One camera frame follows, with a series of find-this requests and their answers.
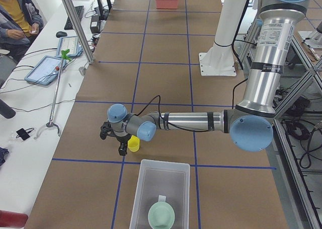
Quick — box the white pillar mount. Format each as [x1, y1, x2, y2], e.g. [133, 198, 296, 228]
[199, 0, 249, 77]

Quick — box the yellow plastic cup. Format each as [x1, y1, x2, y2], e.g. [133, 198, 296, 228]
[128, 135, 140, 152]

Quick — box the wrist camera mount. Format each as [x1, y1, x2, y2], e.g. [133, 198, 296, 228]
[100, 121, 115, 140]

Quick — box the teach pendant tablet far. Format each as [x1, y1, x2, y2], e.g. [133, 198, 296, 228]
[56, 36, 83, 58]

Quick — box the teach pendant tablet near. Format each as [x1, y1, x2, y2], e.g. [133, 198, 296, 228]
[24, 55, 66, 86]

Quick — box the aluminium frame post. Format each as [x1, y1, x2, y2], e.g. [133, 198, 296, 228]
[62, 0, 94, 64]

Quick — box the small metal cylinder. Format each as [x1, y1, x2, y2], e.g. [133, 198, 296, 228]
[78, 67, 86, 75]

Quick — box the seated person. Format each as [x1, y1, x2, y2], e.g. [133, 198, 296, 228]
[1, 0, 44, 62]

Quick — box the translucent plastic storage box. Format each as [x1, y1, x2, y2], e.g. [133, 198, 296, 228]
[129, 159, 190, 228]

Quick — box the green ceramic bowl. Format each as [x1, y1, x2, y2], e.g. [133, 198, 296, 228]
[148, 201, 175, 229]

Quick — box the reacher grabber tool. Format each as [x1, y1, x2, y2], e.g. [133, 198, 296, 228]
[33, 49, 71, 140]

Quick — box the black keyboard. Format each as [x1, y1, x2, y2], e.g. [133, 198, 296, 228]
[63, 5, 85, 30]

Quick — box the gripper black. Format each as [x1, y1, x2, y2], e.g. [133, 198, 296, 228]
[114, 130, 131, 156]

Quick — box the black computer mouse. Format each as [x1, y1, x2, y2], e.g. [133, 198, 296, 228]
[56, 31, 67, 38]

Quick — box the red cylinder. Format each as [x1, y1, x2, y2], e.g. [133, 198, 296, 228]
[1, 210, 28, 228]

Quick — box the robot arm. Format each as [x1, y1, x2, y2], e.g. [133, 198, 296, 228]
[100, 0, 309, 156]

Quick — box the teach pendant tablet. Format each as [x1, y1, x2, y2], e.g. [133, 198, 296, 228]
[24, 55, 66, 86]
[56, 36, 83, 58]

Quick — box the white label in box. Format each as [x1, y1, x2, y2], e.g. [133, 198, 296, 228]
[158, 195, 167, 202]

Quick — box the black power adapter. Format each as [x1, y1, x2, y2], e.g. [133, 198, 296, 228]
[90, 15, 101, 34]

